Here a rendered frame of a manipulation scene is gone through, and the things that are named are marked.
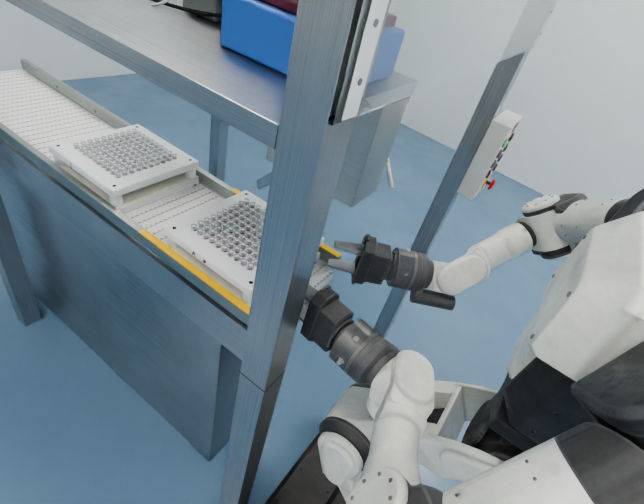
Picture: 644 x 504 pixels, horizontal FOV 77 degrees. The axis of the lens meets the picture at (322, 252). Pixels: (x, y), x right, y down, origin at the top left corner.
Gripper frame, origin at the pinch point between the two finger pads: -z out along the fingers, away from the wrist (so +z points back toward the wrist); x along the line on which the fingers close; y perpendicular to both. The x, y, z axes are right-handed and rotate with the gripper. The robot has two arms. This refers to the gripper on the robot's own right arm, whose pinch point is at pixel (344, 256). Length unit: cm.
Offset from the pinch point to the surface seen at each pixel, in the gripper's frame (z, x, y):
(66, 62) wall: -209, 80, 263
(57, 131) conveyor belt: -82, 8, 38
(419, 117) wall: 93, 77, 335
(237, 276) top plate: -20.8, -0.1, -12.8
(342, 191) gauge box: -4.8, -16.4, -1.1
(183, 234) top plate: -33.8, 0.1, -3.9
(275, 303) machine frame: -13.0, -11.7, -28.2
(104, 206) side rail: -54, 4, 4
